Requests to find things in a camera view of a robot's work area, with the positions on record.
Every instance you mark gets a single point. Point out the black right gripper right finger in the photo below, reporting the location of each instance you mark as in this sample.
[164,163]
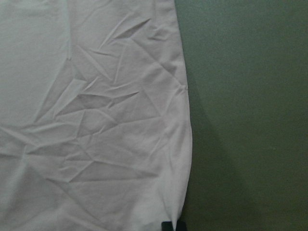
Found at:
[181,226]

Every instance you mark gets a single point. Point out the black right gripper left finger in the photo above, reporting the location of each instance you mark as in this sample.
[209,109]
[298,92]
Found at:
[166,226]

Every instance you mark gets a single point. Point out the pink Snoopy t-shirt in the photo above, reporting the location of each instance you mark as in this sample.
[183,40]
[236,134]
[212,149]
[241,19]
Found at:
[95,131]

